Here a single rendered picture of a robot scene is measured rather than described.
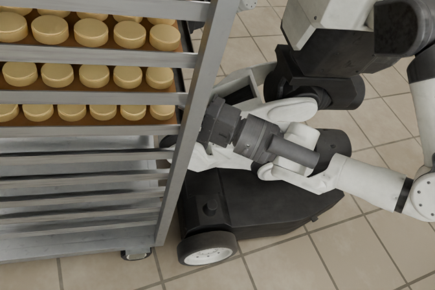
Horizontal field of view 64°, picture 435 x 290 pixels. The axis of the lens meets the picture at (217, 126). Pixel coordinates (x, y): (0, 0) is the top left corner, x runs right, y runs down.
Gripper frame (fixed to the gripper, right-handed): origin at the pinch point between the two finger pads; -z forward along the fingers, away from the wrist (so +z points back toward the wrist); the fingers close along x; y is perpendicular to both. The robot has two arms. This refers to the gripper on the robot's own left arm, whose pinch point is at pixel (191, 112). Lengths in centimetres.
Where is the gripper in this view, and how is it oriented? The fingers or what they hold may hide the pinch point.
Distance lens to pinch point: 73.7
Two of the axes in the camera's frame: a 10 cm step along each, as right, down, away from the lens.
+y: -3.1, 6.9, -6.5
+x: 2.3, -6.1, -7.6
